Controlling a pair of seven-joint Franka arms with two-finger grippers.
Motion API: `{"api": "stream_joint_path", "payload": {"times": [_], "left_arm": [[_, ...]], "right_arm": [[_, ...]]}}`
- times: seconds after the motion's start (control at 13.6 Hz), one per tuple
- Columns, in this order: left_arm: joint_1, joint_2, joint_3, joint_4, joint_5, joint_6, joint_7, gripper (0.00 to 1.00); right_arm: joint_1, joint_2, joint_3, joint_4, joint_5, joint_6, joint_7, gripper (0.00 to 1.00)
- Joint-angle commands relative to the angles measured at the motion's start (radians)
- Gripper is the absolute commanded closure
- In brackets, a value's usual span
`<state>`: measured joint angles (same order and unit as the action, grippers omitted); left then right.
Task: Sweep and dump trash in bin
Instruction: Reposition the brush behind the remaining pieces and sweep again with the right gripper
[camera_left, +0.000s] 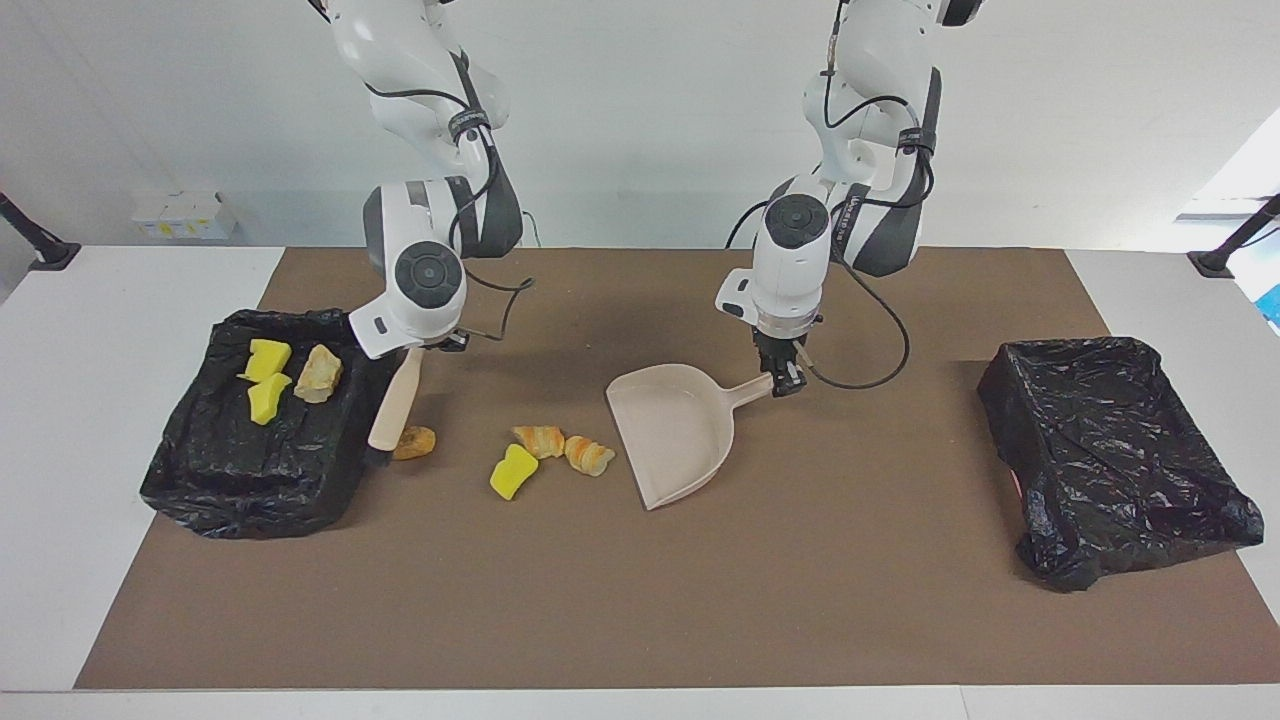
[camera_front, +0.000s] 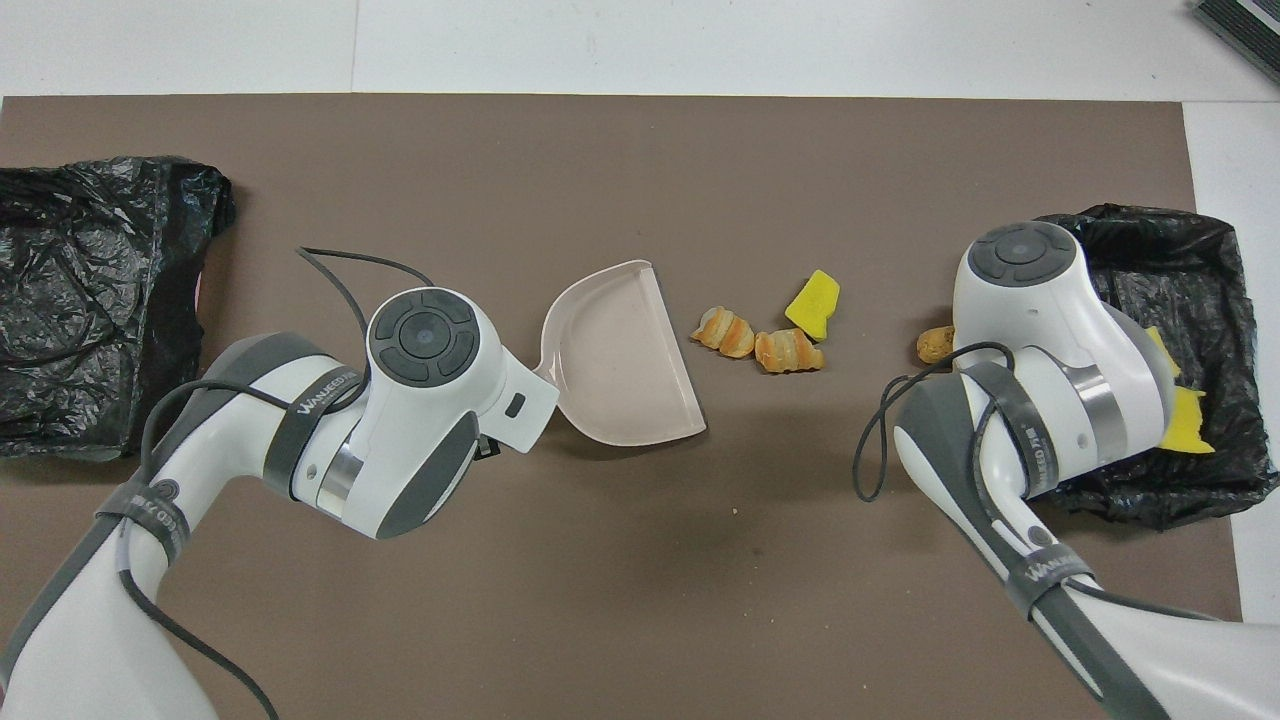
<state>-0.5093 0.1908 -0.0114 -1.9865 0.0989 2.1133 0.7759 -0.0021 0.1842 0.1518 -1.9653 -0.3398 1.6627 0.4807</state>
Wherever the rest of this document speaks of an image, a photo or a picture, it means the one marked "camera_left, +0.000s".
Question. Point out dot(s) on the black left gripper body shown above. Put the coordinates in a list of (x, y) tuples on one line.
[(772, 347)]

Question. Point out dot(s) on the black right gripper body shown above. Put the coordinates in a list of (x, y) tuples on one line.
[(448, 341)]

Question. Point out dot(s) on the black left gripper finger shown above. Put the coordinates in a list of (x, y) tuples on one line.
[(788, 380)]

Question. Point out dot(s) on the beige hand brush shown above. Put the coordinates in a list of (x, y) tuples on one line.
[(395, 400)]

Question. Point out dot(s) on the brown potato piece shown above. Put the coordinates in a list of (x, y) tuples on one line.
[(416, 443)]

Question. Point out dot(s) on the beige plastic dustpan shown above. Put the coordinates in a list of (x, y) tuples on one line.
[(670, 430)]

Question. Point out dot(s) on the pale bread chunk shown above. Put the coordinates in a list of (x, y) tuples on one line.
[(318, 373)]

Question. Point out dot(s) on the orange striped croissant piece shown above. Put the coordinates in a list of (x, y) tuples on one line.
[(589, 456), (540, 440)]

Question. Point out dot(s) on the plain yellow sponge piece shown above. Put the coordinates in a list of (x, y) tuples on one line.
[(513, 473)]

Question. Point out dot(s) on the notched yellow sponge piece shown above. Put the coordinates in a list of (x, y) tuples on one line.
[(267, 358)]

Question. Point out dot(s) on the green and yellow sponge piece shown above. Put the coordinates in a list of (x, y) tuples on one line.
[(266, 400)]

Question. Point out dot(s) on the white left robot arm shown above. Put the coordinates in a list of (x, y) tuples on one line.
[(790, 260)]

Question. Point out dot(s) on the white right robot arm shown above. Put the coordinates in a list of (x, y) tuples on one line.
[(430, 280)]

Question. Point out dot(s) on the black bag-lined bin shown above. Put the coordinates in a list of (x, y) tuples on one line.
[(230, 470), (1110, 450)]

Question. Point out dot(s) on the brown table mat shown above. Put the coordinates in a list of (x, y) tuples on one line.
[(500, 600)]

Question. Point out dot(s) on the white power strip box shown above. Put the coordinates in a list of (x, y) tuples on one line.
[(180, 215)]

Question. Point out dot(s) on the black stand foot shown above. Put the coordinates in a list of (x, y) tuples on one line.
[(55, 255), (1215, 263)]

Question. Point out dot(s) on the blue object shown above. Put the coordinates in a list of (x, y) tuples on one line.
[(1273, 305)]

